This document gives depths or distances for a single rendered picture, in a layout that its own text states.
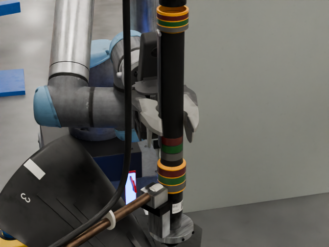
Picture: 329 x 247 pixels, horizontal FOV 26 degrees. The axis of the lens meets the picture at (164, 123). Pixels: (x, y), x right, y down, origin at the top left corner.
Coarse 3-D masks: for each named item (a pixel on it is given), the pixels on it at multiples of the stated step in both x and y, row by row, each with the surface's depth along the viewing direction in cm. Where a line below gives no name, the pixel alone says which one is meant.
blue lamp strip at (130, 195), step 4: (128, 176) 147; (132, 176) 147; (128, 180) 148; (128, 184) 148; (128, 188) 149; (132, 188) 149; (128, 192) 149; (132, 192) 149; (128, 196) 149; (132, 196) 150; (128, 200) 150; (132, 200) 150
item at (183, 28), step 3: (156, 24) 96; (159, 27) 95; (162, 27) 95; (165, 27) 94; (168, 27) 94; (177, 27) 94; (180, 27) 95; (183, 27) 95; (186, 27) 95; (162, 30) 95; (165, 30) 95; (168, 30) 95; (171, 30) 94; (174, 30) 94; (177, 30) 95; (180, 30) 95; (183, 30) 95
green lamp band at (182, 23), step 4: (156, 16) 96; (156, 20) 96; (160, 20) 95; (160, 24) 95; (164, 24) 94; (168, 24) 94; (172, 24) 94; (176, 24) 94; (180, 24) 94; (184, 24) 95
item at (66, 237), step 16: (128, 0) 88; (128, 16) 88; (128, 32) 89; (128, 48) 90; (128, 64) 91; (128, 80) 92; (128, 96) 94; (128, 112) 95; (128, 128) 96; (128, 144) 97; (128, 160) 98; (112, 224) 99; (64, 240) 93
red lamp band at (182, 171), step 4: (160, 168) 106; (184, 168) 106; (160, 172) 106; (164, 172) 105; (168, 172) 105; (172, 172) 105; (176, 172) 105; (180, 172) 105; (184, 172) 106; (164, 176) 106; (168, 176) 105; (172, 176) 105; (176, 176) 105
